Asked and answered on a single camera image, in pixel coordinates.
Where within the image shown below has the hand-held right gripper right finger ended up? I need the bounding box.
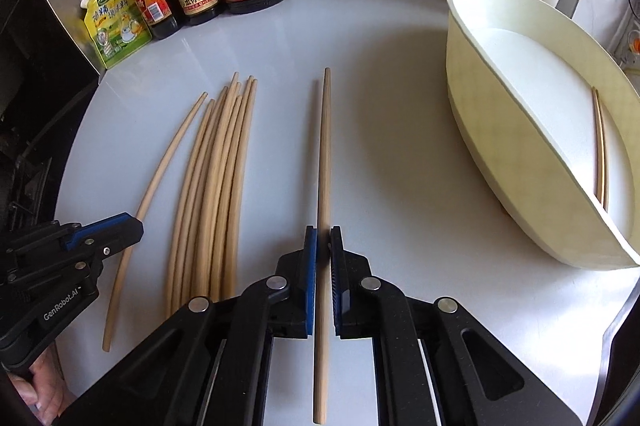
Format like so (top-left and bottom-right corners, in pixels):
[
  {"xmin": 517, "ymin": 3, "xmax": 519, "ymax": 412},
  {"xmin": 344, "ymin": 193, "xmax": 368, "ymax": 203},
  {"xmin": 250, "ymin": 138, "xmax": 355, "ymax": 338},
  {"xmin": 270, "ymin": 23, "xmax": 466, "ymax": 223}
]
[{"xmin": 329, "ymin": 226, "xmax": 598, "ymax": 426}]

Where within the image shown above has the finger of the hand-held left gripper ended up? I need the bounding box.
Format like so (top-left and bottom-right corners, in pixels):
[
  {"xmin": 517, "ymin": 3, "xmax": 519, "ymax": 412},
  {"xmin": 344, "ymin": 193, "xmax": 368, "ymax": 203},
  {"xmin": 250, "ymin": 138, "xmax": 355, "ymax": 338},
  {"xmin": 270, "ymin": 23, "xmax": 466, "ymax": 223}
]
[
  {"xmin": 4, "ymin": 220, "xmax": 83, "ymax": 257},
  {"xmin": 65, "ymin": 214, "xmax": 145, "ymax": 264}
]

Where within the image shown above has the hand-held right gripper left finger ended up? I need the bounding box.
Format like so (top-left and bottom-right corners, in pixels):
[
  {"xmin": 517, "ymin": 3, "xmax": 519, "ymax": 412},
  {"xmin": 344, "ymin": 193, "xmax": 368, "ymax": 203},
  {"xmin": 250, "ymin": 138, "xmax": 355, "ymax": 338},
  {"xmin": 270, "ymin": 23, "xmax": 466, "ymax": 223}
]
[{"xmin": 55, "ymin": 226, "xmax": 319, "ymax": 426}]

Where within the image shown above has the long wooden chopstick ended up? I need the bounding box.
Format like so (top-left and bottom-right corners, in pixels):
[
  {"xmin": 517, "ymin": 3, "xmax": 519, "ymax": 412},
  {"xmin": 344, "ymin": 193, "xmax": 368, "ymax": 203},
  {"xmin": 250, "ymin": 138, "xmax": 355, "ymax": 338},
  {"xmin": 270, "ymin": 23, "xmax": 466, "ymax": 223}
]
[
  {"xmin": 312, "ymin": 67, "xmax": 333, "ymax": 424},
  {"xmin": 595, "ymin": 88, "xmax": 609, "ymax": 212},
  {"xmin": 102, "ymin": 92, "xmax": 208, "ymax": 353},
  {"xmin": 592, "ymin": 86, "xmax": 603, "ymax": 202}
]

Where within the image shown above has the cream plastic container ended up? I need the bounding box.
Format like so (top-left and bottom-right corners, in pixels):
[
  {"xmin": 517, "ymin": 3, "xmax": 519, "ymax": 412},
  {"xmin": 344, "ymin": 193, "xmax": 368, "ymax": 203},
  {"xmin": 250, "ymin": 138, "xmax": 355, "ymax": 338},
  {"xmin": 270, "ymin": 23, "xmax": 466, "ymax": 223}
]
[{"xmin": 445, "ymin": 0, "xmax": 640, "ymax": 270}]

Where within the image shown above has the person's left hand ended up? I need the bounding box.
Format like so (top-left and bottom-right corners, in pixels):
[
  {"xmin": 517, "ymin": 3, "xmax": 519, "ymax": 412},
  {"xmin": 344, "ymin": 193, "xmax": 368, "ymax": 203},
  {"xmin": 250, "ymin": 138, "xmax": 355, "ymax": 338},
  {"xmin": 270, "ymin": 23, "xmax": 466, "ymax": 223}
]
[{"xmin": 7, "ymin": 348, "xmax": 68, "ymax": 413}]

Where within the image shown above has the black gas stove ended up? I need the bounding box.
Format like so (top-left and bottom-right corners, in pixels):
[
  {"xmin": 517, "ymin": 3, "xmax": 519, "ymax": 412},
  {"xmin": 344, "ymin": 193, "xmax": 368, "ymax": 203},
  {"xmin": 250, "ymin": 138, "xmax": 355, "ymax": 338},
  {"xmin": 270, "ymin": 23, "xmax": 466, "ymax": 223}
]
[{"xmin": 0, "ymin": 0, "xmax": 103, "ymax": 232}]

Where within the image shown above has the yellow green seasoning pouch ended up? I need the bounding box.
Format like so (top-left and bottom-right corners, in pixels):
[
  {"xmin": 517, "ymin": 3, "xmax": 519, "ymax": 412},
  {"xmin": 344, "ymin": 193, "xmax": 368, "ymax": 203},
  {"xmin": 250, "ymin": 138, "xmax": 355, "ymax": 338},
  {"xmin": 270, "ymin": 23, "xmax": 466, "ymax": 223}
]
[{"xmin": 79, "ymin": 0, "xmax": 153, "ymax": 70}]

